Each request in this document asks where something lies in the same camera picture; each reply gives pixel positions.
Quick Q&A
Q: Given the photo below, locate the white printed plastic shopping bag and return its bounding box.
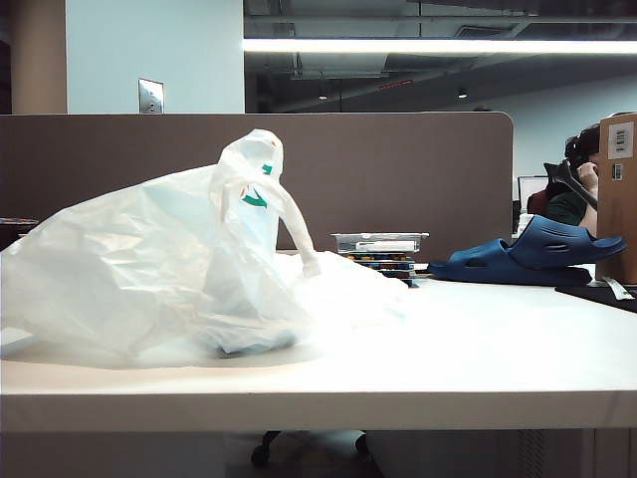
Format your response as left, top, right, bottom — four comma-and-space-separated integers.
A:
0, 127, 415, 370

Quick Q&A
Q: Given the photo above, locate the clear plastic box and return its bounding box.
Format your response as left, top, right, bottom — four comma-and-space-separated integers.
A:
328, 230, 431, 256

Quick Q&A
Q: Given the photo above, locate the brown desk partition panel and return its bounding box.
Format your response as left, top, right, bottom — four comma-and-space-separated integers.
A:
0, 111, 516, 252

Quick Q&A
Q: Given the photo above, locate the blue rubber slipper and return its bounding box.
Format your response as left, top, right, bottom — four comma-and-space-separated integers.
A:
506, 214, 629, 271
426, 237, 594, 289

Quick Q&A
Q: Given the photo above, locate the computer monitor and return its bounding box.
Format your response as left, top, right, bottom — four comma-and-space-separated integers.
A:
517, 174, 549, 206

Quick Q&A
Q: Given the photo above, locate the ceiling light strip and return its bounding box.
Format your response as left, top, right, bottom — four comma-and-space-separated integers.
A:
242, 38, 637, 56

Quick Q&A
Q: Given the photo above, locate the person in green shirt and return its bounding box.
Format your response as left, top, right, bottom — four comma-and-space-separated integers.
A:
527, 122, 603, 241

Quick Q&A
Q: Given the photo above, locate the black chair headrest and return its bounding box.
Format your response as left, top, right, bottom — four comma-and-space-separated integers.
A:
542, 159, 599, 209

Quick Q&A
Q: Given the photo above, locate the black desk mat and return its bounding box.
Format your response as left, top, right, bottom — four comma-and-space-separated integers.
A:
553, 280, 637, 316

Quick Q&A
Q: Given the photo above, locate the cardboard box with labels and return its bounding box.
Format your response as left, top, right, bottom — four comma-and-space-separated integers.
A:
594, 111, 637, 286

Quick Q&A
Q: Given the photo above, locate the metal wall switch plate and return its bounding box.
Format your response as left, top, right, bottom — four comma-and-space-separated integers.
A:
137, 78, 166, 116

